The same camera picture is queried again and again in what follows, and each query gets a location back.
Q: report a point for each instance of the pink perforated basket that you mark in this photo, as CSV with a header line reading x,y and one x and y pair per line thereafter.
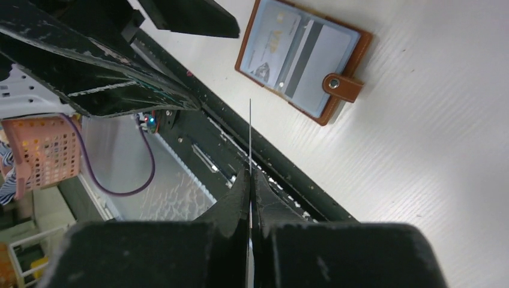
x,y
45,151

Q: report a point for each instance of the white credit card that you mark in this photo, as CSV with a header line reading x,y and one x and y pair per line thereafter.
x,y
271,36

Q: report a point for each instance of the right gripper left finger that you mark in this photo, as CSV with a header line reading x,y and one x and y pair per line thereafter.
x,y
210,251

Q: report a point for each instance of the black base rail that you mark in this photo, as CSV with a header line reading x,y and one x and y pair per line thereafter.
x,y
213,143

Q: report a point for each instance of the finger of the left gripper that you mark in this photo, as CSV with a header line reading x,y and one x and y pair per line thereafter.
x,y
196,17
80,50

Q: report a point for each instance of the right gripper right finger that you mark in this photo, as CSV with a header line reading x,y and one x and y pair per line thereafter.
x,y
292,252

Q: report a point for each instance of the brown leather card holder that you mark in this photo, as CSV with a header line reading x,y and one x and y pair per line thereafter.
x,y
341,87

